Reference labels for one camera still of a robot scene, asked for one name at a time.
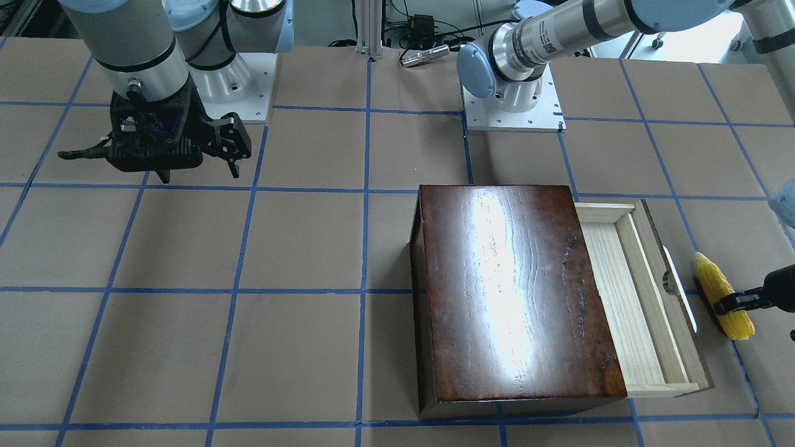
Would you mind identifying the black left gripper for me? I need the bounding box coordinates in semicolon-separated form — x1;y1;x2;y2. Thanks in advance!
713;265;794;316

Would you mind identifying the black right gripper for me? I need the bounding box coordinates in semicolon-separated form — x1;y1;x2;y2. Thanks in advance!
58;84;251;184

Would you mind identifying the yellow corn cob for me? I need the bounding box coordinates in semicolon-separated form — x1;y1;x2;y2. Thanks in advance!
694;251;755;340

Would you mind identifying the light wooden drawer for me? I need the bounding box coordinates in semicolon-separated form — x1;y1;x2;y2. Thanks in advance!
575;201;714;398

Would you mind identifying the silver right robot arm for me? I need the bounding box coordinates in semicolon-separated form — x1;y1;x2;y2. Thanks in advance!
58;1;294;184

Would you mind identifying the dark wooden drawer cabinet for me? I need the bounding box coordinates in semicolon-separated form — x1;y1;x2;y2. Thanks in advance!
409;185;628;422

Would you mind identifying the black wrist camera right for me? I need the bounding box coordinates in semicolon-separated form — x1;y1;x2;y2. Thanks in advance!
106;93;202;172

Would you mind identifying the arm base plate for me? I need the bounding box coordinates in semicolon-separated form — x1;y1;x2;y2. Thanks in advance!
461;67;567;133
190;53;279;124

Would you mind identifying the aluminium frame post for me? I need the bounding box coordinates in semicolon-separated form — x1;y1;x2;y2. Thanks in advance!
354;1;383;62

